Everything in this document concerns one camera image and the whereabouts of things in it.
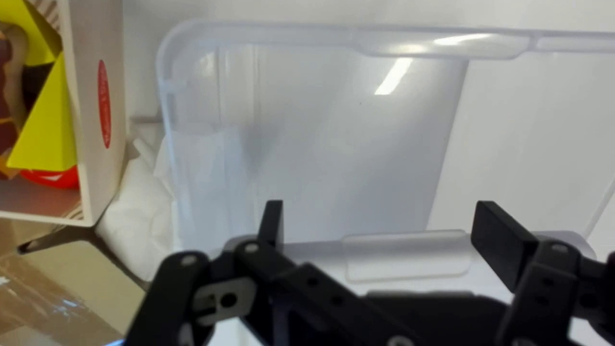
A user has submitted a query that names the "white crumpled plastic bag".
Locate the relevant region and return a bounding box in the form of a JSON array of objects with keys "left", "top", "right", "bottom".
[{"left": 95, "top": 120, "right": 184, "bottom": 285}]

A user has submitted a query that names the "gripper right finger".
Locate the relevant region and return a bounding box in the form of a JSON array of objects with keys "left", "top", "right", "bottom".
[{"left": 470, "top": 200, "right": 615, "bottom": 346}]

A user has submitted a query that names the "clear plastic container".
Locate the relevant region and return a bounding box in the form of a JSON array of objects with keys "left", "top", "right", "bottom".
[{"left": 156, "top": 18, "right": 615, "bottom": 295}]

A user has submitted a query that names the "brown taped cardboard box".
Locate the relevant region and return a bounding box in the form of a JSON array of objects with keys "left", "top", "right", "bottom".
[{"left": 0, "top": 219, "right": 147, "bottom": 346}]

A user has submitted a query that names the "red round object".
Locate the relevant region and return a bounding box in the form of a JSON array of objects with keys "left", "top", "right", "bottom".
[{"left": 19, "top": 164, "right": 80, "bottom": 190}]

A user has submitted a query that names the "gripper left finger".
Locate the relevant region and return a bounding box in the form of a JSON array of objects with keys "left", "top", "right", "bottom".
[{"left": 124, "top": 200, "right": 415, "bottom": 346}]

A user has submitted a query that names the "yellow paper packet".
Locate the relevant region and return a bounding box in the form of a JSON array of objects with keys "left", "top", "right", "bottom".
[{"left": 0, "top": 0, "right": 78, "bottom": 173}]

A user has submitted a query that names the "white box with red sticker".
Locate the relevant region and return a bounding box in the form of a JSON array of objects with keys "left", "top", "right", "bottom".
[{"left": 0, "top": 0, "right": 127, "bottom": 227}]

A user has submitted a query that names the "black stand leg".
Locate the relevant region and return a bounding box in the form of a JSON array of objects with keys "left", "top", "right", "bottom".
[{"left": 17, "top": 224, "right": 150, "bottom": 292}]

